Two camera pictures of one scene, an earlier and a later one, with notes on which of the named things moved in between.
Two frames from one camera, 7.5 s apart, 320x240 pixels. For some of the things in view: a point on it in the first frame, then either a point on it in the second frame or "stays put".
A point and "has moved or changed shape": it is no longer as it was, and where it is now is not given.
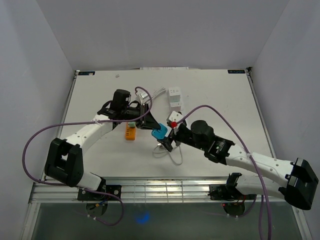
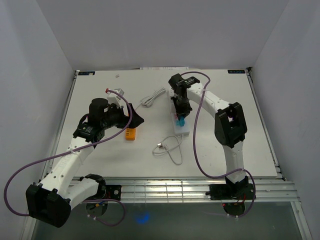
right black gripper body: x=184 y=134 to x=182 y=106
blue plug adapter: x=159 y=134 has moved or changed shape
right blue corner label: x=236 y=71 stays put
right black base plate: x=224 y=192 stays put
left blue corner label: x=92 y=73 stays put
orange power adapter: x=130 y=132 stays put
